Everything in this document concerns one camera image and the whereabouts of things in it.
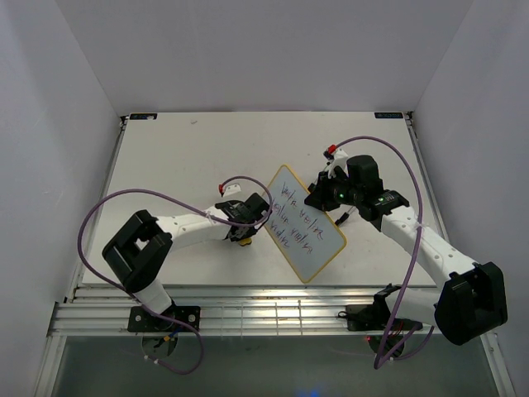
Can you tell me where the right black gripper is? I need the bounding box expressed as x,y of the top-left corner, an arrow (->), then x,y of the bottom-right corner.
305,170 -> 361,212

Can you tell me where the black whiteboard foot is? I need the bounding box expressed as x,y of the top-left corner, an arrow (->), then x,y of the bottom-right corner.
335,207 -> 356,227

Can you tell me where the yellow-framed small whiteboard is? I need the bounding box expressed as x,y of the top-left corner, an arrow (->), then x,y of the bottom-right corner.
265,165 -> 347,284

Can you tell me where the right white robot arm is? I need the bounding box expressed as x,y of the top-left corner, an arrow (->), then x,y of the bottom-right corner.
304,150 -> 508,346

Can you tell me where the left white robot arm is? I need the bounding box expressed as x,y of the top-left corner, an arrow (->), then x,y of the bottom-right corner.
102,193 -> 269,331

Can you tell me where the blue corner label right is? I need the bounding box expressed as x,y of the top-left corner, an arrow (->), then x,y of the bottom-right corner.
374,112 -> 404,119

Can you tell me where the blue corner label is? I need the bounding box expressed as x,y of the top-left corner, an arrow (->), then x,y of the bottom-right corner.
374,112 -> 404,119
129,112 -> 158,121

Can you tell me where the blue corner label left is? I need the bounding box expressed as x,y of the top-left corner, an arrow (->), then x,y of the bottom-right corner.
129,112 -> 158,121

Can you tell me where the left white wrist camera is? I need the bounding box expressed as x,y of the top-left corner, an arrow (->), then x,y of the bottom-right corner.
218,183 -> 241,198

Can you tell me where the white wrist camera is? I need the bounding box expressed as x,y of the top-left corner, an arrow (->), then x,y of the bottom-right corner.
218,183 -> 241,198
323,145 -> 349,178

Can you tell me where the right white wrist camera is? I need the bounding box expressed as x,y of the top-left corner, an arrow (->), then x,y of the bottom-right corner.
323,145 -> 349,178

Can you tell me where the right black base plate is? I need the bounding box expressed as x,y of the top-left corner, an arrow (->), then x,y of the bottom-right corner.
336,304 -> 423,333

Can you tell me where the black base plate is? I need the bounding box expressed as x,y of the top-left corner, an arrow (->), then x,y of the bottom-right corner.
126,305 -> 201,333
336,304 -> 423,333

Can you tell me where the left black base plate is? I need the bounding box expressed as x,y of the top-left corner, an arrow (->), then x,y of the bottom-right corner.
126,305 -> 201,333

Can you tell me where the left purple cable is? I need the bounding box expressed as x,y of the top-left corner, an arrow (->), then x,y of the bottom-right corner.
77,175 -> 274,376

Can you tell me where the purple cable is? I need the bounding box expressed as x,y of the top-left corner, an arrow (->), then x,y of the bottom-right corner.
77,175 -> 274,376
330,135 -> 435,371

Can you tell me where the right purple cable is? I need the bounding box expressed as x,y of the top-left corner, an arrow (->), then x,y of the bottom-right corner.
330,135 -> 435,371

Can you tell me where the aluminium rail frame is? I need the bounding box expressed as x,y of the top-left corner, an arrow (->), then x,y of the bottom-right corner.
47,285 -> 495,338

